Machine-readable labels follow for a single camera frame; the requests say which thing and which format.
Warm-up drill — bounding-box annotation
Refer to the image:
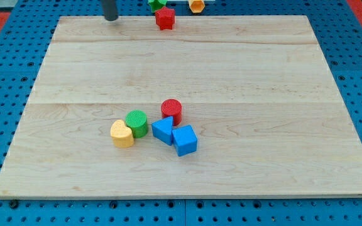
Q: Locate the green star block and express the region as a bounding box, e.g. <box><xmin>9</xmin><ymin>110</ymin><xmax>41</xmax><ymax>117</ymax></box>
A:
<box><xmin>148</xmin><ymin>0</ymin><xmax>167</xmax><ymax>13</ymax></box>

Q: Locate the red star block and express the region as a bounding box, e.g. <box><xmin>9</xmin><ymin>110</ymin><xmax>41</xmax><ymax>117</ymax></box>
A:
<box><xmin>155</xmin><ymin>6</ymin><xmax>175</xmax><ymax>30</ymax></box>

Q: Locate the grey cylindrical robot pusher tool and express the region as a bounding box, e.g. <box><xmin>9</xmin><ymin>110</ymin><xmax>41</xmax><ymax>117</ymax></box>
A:
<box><xmin>101</xmin><ymin>0</ymin><xmax>119</xmax><ymax>21</ymax></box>

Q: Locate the blue cube block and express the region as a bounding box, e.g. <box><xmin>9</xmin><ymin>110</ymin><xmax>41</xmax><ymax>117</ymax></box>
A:
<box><xmin>172</xmin><ymin>125</ymin><xmax>198</xmax><ymax>156</ymax></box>

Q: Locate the yellow heart block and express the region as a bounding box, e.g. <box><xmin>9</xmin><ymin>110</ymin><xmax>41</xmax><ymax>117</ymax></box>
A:
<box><xmin>110</xmin><ymin>119</ymin><xmax>134</xmax><ymax>148</ymax></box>

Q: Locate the blue triangle block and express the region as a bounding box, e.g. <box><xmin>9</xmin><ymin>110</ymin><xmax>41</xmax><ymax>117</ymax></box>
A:
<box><xmin>151</xmin><ymin>116</ymin><xmax>173</xmax><ymax>146</ymax></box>

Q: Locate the red cylinder block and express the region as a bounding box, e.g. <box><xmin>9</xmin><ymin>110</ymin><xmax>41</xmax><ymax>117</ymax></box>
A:
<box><xmin>160</xmin><ymin>99</ymin><xmax>182</xmax><ymax>126</ymax></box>

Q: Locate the yellow hexagon block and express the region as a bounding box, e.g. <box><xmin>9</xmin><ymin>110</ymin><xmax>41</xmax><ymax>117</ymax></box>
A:
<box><xmin>188</xmin><ymin>0</ymin><xmax>206</xmax><ymax>13</ymax></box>

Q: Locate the green cylinder block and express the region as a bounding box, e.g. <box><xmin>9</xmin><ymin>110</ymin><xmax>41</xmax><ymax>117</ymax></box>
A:
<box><xmin>125</xmin><ymin>110</ymin><xmax>148</xmax><ymax>138</ymax></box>

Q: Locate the light wooden board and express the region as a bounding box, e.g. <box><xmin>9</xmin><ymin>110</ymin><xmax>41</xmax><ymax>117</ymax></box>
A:
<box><xmin>0</xmin><ymin>16</ymin><xmax>362</xmax><ymax>200</ymax></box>

